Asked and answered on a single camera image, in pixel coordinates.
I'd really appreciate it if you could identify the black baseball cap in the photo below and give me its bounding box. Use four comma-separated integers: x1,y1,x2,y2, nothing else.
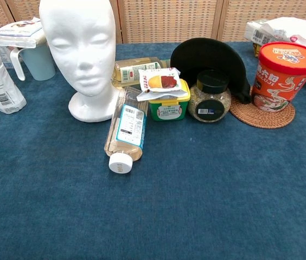
170,37,252,105

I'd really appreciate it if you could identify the white foam mannequin head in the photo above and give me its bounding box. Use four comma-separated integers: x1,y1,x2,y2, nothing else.
39,0,120,123

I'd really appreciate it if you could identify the clear bottle with teal label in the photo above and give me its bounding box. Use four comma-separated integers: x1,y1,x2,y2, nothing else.
104,86,149,174

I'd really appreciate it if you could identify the green tub with yellow lid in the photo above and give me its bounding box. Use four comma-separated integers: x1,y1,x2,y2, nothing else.
148,79,191,122

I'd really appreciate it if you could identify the white snack packet with fruit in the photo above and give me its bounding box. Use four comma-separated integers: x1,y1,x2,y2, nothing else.
136,67,186,102

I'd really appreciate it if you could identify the blue table cloth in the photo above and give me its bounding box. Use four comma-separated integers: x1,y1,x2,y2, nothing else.
0,41,306,260

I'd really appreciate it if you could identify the yellow drink bottle lying down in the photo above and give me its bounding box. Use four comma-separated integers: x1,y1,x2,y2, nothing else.
111,56,171,88

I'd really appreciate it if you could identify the glass jar with black lid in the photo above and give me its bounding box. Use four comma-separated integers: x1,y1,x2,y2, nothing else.
188,69,232,124

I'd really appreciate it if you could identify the woven rattan coaster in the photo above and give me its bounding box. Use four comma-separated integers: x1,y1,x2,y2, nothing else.
228,86,296,129

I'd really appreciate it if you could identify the woven folding screen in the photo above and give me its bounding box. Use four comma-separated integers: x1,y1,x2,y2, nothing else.
0,0,306,44

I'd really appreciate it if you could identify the yellow patterned small package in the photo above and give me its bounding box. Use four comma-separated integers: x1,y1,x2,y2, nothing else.
252,43,263,58

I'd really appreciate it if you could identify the orange instant noodle cup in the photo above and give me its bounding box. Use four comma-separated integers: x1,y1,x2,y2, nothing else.
250,42,306,112

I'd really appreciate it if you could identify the white carton with barcode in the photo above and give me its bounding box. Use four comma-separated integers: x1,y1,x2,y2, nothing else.
244,18,272,46

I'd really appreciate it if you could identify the white crumpled plastic bag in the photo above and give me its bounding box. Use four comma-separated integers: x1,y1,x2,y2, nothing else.
260,16,306,49

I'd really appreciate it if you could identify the light blue mug white handle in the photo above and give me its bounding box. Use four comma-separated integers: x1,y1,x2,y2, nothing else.
10,43,56,82

